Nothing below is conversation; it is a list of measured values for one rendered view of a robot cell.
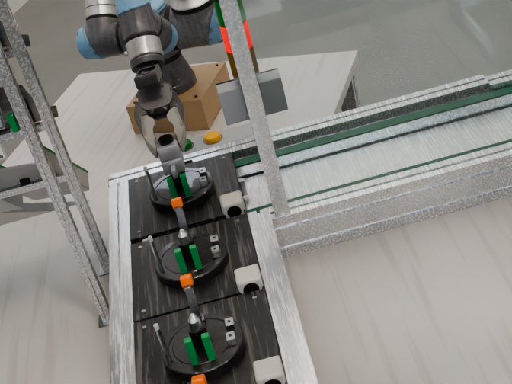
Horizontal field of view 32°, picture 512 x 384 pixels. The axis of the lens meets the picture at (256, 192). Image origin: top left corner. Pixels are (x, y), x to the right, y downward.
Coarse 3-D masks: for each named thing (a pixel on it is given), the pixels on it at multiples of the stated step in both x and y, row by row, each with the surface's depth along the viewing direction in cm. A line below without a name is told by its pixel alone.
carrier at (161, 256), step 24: (240, 216) 180; (168, 240) 179; (192, 240) 167; (216, 240) 169; (240, 240) 174; (144, 264) 174; (168, 264) 169; (192, 264) 167; (216, 264) 165; (240, 264) 167; (144, 288) 168; (168, 288) 166; (216, 288) 163; (240, 288) 160; (144, 312) 162; (168, 312) 161
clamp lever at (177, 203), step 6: (174, 198) 172; (180, 198) 171; (174, 204) 171; (180, 204) 171; (174, 210) 170; (180, 210) 172; (180, 216) 172; (180, 222) 172; (186, 222) 172; (186, 228) 173
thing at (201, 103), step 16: (208, 64) 250; (224, 64) 248; (208, 80) 241; (224, 80) 247; (192, 96) 234; (208, 96) 236; (128, 112) 240; (192, 112) 235; (208, 112) 236; (160, 128) 240; (192, 128) 238; (208, 128) 236
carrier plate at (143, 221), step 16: (208, 160) 201; (224, 160) 200; (144, 176) 202; (160, 176) 200; (224, 176) 194; (144, 192) 196; (224, 192) 189; (144, 208) 191; (208, 208) 185; (144, 224) 186; (160, 224) 184; (176, 224) 183; (192, 224) 182
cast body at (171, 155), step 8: (160, 136) 185; (168, 136) 184; (176, 136) 186; (160, 144) 184; (168, 144) 184; (176, 144) 183; (160, 152) 183; (168, 152) 184; (176, 152) 184; (160, 160) 184; (168, 160) 185; (176, 160) 184; (168, 168) 185; (176, 168) 185; (184, 168) 185; (176, 176) 184
